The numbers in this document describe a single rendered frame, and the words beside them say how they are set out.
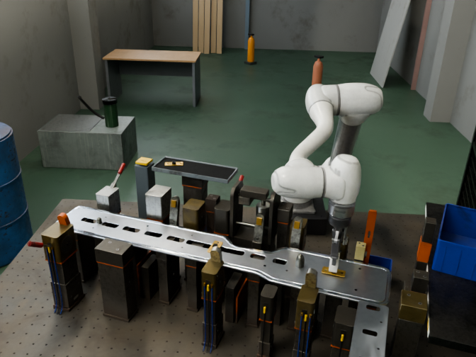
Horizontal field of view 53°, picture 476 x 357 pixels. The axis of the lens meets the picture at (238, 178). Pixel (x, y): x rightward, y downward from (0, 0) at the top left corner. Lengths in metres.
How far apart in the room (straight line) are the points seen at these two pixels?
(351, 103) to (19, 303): 1.62
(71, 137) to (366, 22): 7.92
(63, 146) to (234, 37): 6.88
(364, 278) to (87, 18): 5.54
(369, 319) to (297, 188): 0.48
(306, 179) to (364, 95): 0.63
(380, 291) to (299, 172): 0.52
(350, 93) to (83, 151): 3.46
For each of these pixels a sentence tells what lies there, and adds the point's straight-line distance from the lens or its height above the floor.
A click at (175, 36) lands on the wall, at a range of 11.42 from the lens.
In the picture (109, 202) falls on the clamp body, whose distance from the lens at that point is 2.21.
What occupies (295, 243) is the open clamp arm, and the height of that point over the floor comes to 1.01.
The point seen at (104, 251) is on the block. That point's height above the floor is 1.02.
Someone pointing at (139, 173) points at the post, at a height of 1.10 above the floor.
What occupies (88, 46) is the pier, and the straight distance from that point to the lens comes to 6.78.
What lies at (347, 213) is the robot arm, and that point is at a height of 1.27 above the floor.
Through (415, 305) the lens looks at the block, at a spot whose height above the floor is 1.06.
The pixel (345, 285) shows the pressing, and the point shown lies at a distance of 1.77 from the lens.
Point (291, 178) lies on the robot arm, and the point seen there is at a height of 1.40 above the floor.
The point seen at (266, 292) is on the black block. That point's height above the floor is 0.99.
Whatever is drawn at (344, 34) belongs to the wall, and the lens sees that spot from 11.37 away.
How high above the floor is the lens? 2.07
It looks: 26 degrees down
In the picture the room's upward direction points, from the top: 1 degrees clockwise
